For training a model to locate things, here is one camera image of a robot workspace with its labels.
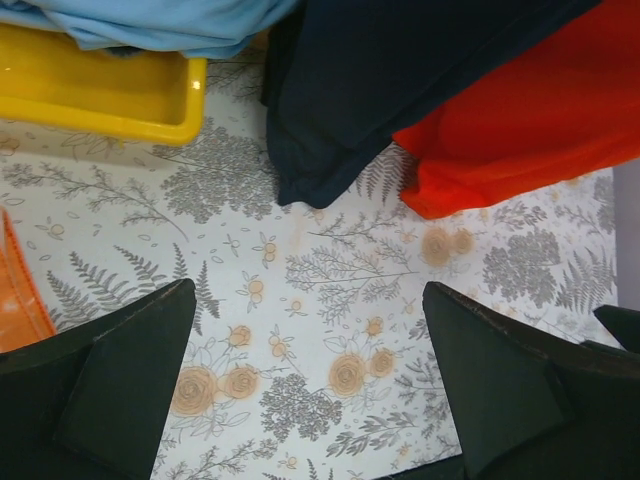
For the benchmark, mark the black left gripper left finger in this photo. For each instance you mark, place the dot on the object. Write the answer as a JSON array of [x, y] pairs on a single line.
[[92, 402]]

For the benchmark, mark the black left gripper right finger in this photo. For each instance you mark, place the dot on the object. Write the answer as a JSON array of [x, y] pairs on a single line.
[[529, 405]]

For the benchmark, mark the light blue shorts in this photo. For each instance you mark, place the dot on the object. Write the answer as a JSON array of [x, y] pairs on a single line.
[[196, 29]]

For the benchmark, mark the red orange shorts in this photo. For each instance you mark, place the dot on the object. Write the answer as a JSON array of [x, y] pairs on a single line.
[[564, 108]]

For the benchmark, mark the navy blue shorts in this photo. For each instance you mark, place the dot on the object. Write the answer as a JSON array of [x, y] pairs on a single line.
[[341, 77]]

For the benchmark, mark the orange white folded cloth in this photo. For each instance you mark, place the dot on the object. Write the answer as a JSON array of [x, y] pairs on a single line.
[[24, 318]]

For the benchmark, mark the floral table mat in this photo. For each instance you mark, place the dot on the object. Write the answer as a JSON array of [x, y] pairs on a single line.
[[309, 356]]

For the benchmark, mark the yellow plastic bin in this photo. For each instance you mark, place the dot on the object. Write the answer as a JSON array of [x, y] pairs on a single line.
[[46, 79]]

